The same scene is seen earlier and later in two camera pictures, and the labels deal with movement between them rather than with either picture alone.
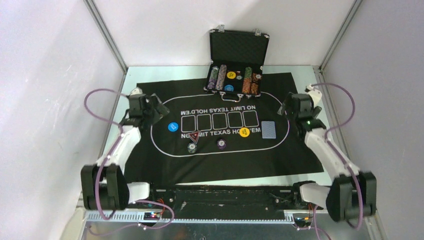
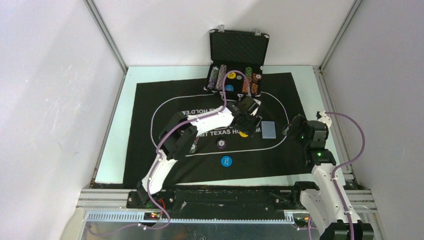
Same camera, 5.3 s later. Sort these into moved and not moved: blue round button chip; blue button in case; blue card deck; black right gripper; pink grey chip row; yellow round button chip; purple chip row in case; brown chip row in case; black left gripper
Moved: blue round button chip; black left gripper; black right gripper
Not moved: yellow round button chip; blue button in case; brown chip row in case; blue card deck; purple chip row in case; pink grey chip row
